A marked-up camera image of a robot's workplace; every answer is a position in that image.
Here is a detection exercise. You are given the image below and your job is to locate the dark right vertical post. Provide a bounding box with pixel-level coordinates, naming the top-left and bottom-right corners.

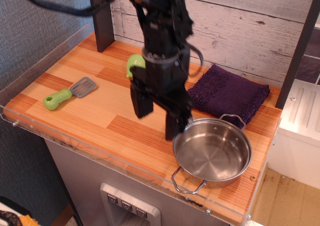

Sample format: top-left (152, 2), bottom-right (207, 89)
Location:
top-left (275, 0), bottom-right (320, 109)

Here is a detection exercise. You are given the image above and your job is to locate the clear acrylic table guard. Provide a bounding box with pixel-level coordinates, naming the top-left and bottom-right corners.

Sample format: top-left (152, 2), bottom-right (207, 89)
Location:
top-left (1, 24), bottom-right (281, 225)

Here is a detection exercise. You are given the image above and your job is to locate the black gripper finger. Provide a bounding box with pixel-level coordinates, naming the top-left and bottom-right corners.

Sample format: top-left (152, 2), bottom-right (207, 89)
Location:
top-left (130, 85), bottom-right (154, 118)
top-left (165, 110), bottom-right (190, 140)

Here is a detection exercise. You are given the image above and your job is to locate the green toy pear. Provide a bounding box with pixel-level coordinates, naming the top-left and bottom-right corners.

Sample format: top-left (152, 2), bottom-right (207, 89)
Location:
top-left (126, 54), bottom-right (146, 78)

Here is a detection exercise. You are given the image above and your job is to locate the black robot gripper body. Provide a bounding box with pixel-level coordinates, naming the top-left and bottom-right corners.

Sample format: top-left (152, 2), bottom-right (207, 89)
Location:
top-left (129, 58), bottom-right (195, 124)

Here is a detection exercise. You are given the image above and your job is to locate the green handled grey spatula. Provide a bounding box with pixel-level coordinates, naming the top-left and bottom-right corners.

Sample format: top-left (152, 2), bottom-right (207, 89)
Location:
top-left (43, 77), bottom-right (96, 111)

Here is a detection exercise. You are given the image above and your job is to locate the stainless steel pot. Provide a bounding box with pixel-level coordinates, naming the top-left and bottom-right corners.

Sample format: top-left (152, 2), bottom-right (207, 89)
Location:
top-left (171, 114), bottom-right (253, 194)

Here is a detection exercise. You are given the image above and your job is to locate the dark left vertical post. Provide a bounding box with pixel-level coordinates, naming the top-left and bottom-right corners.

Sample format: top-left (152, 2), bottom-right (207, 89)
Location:
top-left (90, 0), bottom-right (115, 53)

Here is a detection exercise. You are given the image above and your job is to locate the purple folded cloth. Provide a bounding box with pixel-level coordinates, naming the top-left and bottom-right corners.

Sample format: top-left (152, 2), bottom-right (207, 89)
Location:
top-left (188, 64), bottom-right (270, 129)

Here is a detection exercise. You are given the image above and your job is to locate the grey toy fridge cabinet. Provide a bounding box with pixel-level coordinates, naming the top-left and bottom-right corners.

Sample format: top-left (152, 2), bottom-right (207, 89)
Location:
top-left (45, 140), bottom-right (226, 225)

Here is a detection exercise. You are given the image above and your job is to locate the black braided cable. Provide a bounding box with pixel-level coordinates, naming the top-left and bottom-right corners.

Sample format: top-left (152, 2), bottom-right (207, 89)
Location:
top-left (9, 0), bottom-right (116, 18)

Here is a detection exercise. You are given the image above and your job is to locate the dark vertical post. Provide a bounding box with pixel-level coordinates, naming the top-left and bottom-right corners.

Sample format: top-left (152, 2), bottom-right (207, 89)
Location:
top-left (90, 0), bottom-right (115, 53)
top-left (275, 0), bottom-right (320, 109)

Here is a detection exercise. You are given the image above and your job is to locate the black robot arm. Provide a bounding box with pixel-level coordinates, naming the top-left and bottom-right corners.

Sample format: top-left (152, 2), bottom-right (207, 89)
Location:
top-left (109, 0), bottom-right (203, 140)

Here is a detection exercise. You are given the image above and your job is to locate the orange yellow object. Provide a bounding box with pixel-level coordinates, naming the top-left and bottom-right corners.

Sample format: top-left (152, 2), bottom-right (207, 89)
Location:
top-left (19, 215), bottom-right (39, 226)

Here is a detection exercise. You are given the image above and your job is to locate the white side cabinet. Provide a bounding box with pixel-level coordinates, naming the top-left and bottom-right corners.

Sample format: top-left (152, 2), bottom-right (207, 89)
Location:
top-left (267, 80), bottom-right (320, 188)

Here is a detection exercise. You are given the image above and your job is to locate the silver dispenser button panel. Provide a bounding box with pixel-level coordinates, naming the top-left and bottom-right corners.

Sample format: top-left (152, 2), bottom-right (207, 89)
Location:
top-left (100, 182), bottom-right (162, 225)

